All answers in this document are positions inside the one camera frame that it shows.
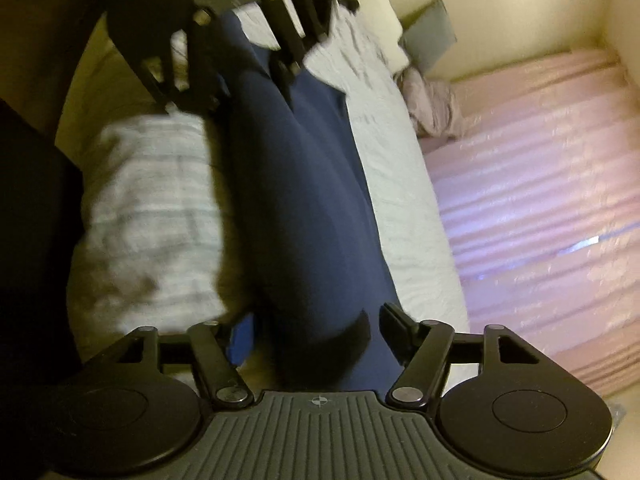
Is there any navy blue garment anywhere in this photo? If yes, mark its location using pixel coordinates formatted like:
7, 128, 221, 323
213, 13, 400, 393

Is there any cream pillow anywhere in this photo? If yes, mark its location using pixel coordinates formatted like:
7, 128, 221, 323
356, 0, 410, 75

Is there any grey cushion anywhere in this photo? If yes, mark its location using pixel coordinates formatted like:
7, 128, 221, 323
399, 0, 457, 74

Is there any white textured bed cover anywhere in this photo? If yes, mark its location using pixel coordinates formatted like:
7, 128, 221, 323
61, 4, 469, 391

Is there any lilac crumpled cloth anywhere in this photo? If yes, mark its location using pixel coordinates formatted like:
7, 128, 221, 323
396, 66, 468, 139

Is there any pink pleated curtain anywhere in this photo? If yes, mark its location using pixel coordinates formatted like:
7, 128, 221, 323
425, 49, 639, 396

